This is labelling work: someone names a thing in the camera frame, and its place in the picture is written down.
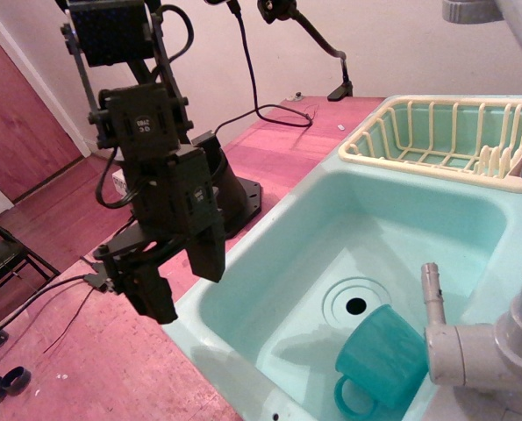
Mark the grey toy faucet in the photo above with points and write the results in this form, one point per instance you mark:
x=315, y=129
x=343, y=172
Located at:
x=483, y=357

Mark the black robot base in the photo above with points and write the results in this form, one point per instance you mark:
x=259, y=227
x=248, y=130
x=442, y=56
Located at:
x=237, y=197

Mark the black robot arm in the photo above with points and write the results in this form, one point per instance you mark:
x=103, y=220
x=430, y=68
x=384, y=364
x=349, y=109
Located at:
x=140, y=116

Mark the turquoise toy sink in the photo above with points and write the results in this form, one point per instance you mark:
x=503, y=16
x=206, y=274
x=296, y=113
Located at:
x=267, y=336

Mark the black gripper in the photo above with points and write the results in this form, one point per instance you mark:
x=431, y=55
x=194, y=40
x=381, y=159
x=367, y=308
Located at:
x=174, y=201

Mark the white box under table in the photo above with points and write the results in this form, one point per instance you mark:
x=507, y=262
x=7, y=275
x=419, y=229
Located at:
x=119, y=182

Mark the cream dish rack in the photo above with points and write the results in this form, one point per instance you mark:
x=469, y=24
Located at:
x=470, y=139

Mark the teal plastic cup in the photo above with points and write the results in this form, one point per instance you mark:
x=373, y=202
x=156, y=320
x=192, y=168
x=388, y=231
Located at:
x=384, y=358

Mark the black folding chair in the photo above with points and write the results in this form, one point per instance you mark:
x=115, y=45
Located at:
x=23, y=274

